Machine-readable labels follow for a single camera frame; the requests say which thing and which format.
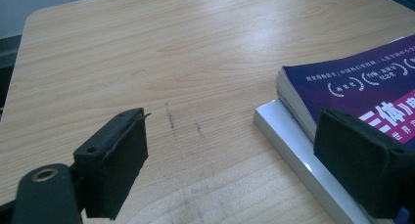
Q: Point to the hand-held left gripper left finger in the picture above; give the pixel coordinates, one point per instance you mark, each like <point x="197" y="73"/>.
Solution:
<point x="114" y="165"/>

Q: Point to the white picture grid book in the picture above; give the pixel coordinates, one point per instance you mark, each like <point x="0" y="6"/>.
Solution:
<point x="293" y="142"/>

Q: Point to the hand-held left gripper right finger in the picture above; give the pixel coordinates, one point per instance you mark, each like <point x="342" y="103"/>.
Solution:
<point x="359" y="165"/>

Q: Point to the purple paperback book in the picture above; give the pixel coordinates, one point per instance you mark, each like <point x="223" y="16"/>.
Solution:
<point x="359" y="83"/>

